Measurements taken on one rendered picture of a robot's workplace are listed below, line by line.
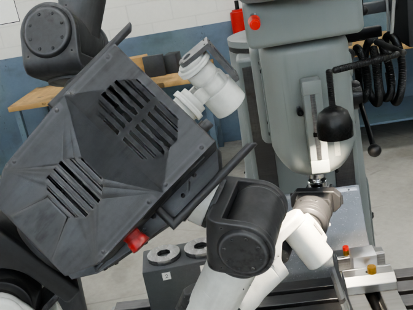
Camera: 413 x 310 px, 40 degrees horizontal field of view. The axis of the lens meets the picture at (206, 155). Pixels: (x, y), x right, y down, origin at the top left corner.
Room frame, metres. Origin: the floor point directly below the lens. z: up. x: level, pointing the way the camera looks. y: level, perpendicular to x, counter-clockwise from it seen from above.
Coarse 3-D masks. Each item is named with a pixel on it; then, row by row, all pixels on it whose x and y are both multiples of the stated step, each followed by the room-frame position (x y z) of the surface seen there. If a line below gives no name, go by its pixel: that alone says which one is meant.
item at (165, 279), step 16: (192, 240) 1.37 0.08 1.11; (144, 256) 1.36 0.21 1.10; (160, 256) 1.32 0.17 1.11; (176, 256) 1.31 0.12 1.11; (192, 256) 1.30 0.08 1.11; (144, 272) 1.27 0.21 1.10; (160, 272) 1.27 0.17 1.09; (176, 272) 1.28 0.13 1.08; (192, 272) 1.28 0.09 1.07; (160, 288) 1.27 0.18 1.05; (176, 288) 1.28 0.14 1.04; (160, 304) 1.27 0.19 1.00
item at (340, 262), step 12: (336, 252) 1.33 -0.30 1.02; (336, 264) 1.33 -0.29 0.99; (348, 264) 1.29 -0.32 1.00; (336, 276) 1.35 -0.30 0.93; (336, 288) 1.30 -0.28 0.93; (348, 300) 1.18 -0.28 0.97; (360, 300) 1.16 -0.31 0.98; (372, 300) 1.16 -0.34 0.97; (384, 300) 1.14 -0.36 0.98; (396, 300) 1.13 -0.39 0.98
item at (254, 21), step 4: (252, 16) 1.06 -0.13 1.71; (256, 16) 1.06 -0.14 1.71; (248, 20) 1.06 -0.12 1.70; (252, 20) 1.03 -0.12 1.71; (256, 20) 1.03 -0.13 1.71; (260, 20) 1.06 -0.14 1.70; (252, 24) 1.02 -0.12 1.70; (256, 24) 1.02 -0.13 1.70; (260, 24) 1.02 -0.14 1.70; (252, 28) 1.03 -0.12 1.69; (256, 28) 1.03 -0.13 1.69
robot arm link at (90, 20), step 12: (60, 0) 0.98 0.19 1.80; (72, 0) 0.98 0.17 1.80; (84, 0) 0.98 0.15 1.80; (96, 0) 0.99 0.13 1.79; (72, 12) 0.97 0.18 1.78; (84, 12) 0.97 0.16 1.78; (96, 12) 0.99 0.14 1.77; (84, 24) 0.97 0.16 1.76; (96, 24) 0.99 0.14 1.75; (84, 36) 0.95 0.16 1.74; (96, 36) 1.00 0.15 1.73; (84, 48) 0.95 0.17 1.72; (96, 48) 0.99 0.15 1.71
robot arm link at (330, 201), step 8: (296, 192) 1.24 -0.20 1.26; (304, 192) 1.23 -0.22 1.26; (312, 192) 1.23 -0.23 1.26; (320, 192) 1.22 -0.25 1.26; (328, 192) 1.21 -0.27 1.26; (336, 192) 1.21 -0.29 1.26; (296, 200) 1.20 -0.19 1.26; (304, 200) 1.15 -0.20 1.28; (312, 200) 1.15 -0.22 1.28; (320, 200) 1.15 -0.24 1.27; (328, 200) 1.17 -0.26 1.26; (336, 200) 1.20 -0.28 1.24; (328, 208) 1.15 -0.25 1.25; (336, 208) 1.20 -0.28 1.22; (328, 216) 1.12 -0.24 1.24
